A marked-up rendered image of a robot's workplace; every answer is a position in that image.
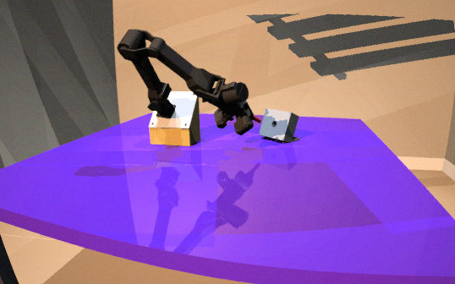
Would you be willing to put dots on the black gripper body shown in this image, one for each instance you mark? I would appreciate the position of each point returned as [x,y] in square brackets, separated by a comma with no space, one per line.
[244,121]

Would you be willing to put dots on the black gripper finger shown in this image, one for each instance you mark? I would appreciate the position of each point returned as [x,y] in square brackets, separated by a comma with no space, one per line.
[246,106]
[250,114]

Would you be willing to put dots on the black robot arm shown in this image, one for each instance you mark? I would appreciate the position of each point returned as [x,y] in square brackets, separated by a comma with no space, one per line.
[132,47]

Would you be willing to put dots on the grey sloped panel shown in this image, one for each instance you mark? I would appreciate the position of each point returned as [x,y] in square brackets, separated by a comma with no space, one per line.
[279,125]

